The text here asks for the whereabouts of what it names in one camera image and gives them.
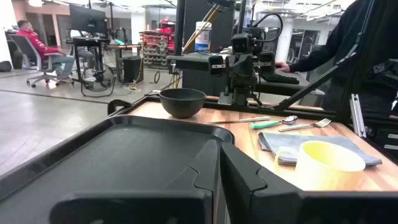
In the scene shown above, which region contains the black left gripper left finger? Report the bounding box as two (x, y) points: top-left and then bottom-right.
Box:
(49, 139), (221, 224)

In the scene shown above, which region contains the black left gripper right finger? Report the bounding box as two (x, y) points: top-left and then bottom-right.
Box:
(219, 142), (398, 224)

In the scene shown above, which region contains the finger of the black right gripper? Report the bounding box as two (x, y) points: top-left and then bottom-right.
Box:
(243, 58), (257, 87)
(231, 59), (244, 88)

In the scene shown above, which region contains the black bowl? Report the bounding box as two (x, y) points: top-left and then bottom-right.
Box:
(159, 88), (207, 119)

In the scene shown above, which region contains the plastic mug with handle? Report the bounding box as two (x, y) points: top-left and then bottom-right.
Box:
(274, 140), (367, 191)

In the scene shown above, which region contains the grey cloth napkin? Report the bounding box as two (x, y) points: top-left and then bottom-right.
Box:
(257, 131), (383, 167)

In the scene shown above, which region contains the black plastic serving tray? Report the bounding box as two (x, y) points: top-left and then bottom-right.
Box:
(0, 114), (236, 224)

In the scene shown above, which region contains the black side desk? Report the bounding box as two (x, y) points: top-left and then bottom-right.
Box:
(166, 52), (326, 97)

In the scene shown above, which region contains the blue and white container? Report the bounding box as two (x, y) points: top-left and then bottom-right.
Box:
(195, 21), (212, 53)

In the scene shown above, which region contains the person's hand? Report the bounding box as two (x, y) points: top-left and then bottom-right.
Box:
(275, 61), (292, 73)

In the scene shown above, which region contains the white building column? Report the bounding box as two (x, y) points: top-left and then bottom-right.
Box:
(275, 17), (295, 63)

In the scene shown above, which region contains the shelf with red bins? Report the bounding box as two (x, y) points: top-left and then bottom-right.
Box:
(139, 18), (175, 69)

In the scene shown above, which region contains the black bin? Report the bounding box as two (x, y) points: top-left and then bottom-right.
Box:
(123, 55), (144, 84)

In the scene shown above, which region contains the black floor fan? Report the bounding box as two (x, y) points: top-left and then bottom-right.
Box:
(80, 63), (116, 98)

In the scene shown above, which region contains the person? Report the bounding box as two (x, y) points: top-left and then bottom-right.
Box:
(16, 19), (75, 84)
(275, 0), (398, 125)

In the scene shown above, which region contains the black monitor stand desk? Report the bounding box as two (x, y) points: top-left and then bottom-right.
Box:
(65, 36), (111, 83)

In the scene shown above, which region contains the black computer monitor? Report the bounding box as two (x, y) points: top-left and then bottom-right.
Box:
(68, 3), (108, 35)

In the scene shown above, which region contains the grey office chair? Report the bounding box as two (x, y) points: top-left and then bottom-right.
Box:
(9, 33), (75, 88)

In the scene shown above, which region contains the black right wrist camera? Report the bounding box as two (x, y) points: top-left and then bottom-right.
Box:
(231, 32), (253, 54)

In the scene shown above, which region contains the black tall post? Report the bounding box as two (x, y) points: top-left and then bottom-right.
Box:
(174, 0), (187, 56)

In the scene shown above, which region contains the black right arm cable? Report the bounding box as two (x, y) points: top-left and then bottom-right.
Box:
(251, 12), (284, 43)

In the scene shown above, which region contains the spoon with green handle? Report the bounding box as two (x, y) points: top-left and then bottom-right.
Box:
(250, 115), (299, 130)

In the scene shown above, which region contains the fork with patterned handle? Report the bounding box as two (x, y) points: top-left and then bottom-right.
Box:
(278, 118), (332, 133)

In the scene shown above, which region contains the silver aluminium bracket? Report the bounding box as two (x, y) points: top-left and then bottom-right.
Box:
(349, 93), (368, 138)

